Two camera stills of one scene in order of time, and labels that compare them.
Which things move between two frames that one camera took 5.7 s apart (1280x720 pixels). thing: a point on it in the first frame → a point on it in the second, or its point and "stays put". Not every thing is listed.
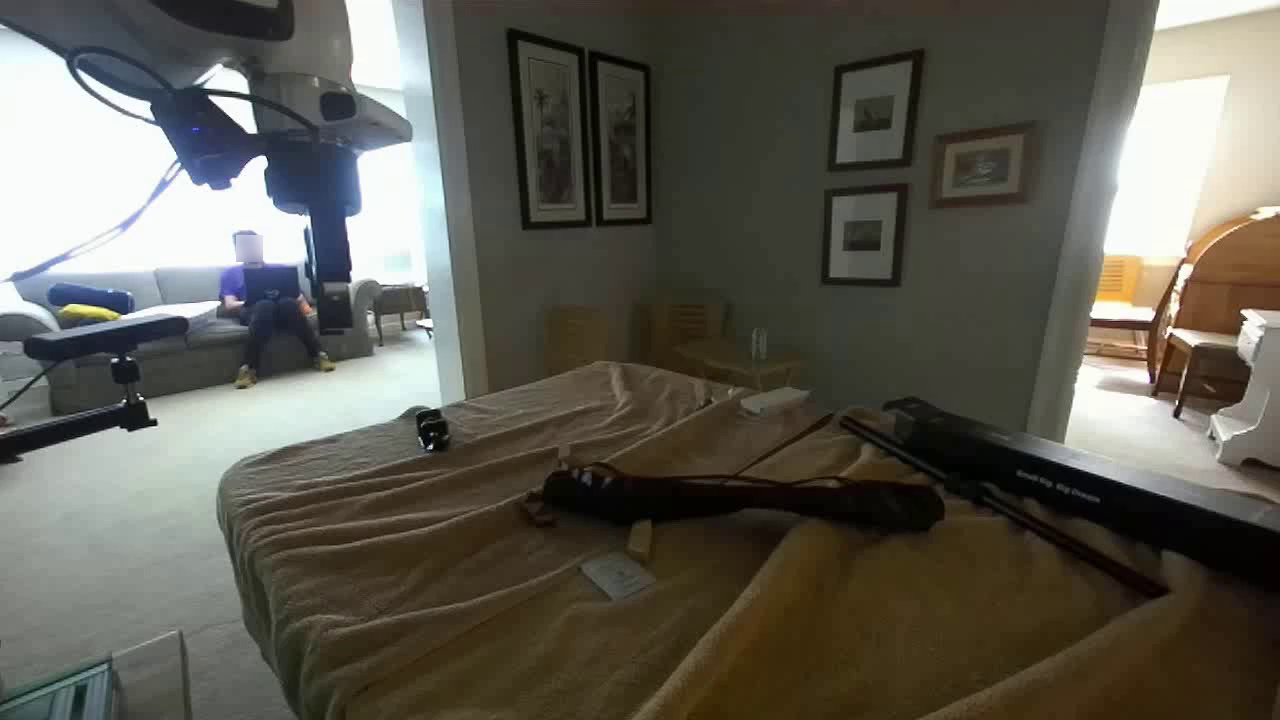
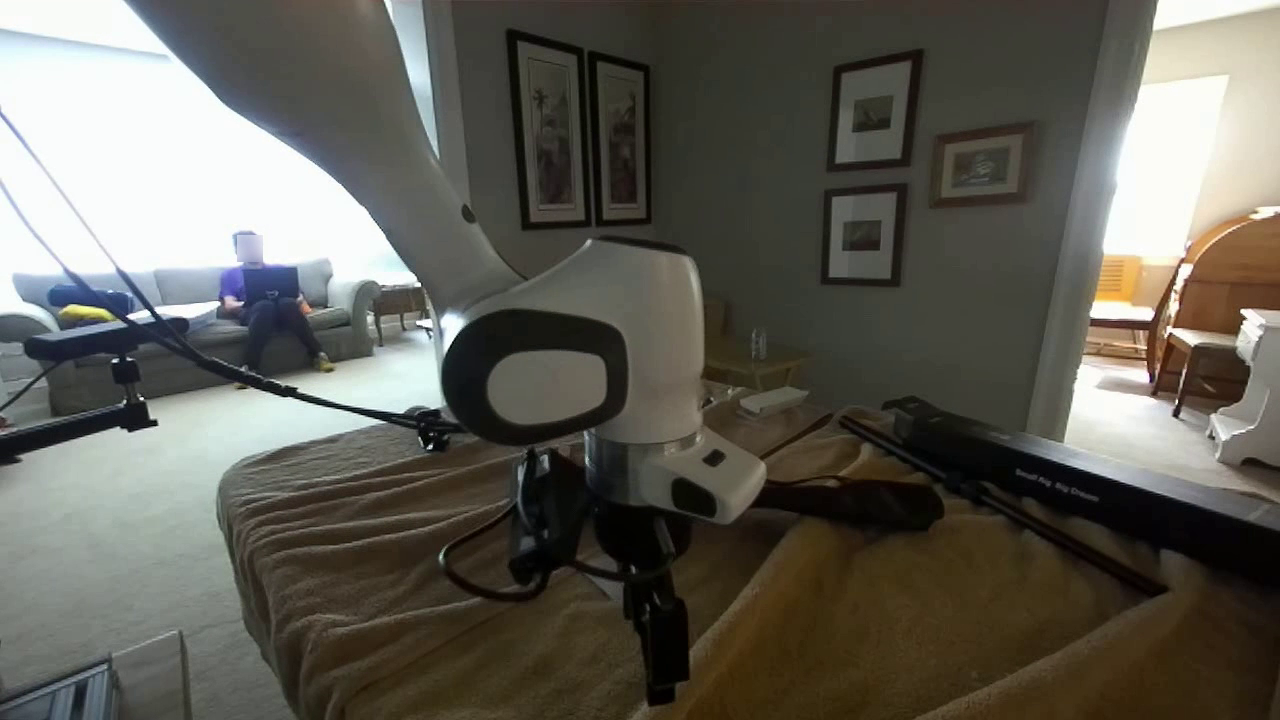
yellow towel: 955,622 stays put
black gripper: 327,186 → 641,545
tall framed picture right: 623,138 stays put
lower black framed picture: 866,238 stays put
